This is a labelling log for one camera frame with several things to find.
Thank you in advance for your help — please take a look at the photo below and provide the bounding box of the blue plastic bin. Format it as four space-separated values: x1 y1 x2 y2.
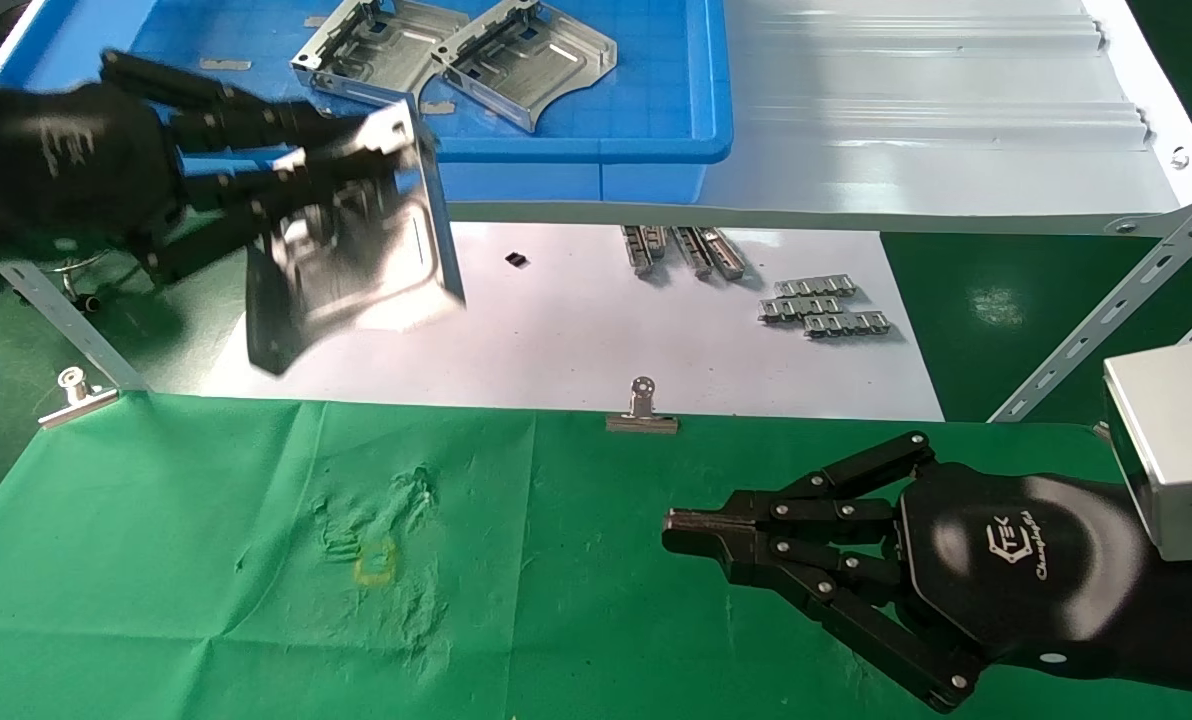
0 0 735 203

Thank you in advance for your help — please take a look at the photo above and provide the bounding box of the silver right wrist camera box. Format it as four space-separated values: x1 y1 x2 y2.
1101 340 1192 564

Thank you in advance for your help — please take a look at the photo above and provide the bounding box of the black seat swivel stool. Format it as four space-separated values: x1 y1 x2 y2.
51 255 107 313

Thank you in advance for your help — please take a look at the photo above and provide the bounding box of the stamped metal bracket plate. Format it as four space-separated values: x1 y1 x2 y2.
431 0 619 135
244 95 468 377
291 0 471 114

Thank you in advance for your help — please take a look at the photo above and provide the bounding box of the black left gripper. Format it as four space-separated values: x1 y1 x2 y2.
0 49 399 288

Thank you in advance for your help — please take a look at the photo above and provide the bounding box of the silver binder clip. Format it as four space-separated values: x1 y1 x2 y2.
38 366 121 430
605 376 680 435

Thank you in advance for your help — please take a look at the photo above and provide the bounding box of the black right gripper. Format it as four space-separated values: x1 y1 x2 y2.
662 431 1155 714

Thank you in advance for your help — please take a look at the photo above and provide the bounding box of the green table cloth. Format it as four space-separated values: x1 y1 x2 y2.
0 390 1192 720

